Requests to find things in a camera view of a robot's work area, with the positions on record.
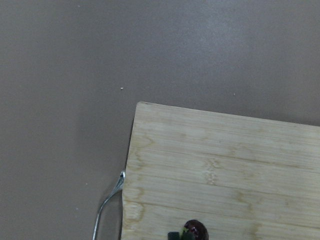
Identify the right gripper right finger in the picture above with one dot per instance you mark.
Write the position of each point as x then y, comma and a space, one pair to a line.
187, 236

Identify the dark red cherry pair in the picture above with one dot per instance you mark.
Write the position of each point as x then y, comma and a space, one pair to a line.
198, 229

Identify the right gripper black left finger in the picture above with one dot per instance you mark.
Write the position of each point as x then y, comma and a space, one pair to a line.
173, 235

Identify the bamboo cutting board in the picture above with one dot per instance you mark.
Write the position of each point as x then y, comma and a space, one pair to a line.
243, 178

